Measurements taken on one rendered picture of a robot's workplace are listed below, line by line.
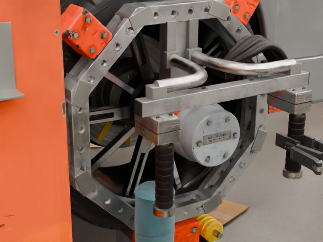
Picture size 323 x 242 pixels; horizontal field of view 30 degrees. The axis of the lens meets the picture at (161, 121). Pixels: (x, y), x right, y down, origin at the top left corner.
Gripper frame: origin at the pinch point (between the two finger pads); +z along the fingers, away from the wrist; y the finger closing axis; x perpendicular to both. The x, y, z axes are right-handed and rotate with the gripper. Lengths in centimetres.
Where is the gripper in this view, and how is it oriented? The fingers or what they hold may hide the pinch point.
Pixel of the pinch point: (294, 141)
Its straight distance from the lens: 136.8
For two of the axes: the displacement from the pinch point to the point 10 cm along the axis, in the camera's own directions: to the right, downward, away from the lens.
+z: -5.2, -2.9, 8.0
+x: 0.1, -9.4, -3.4
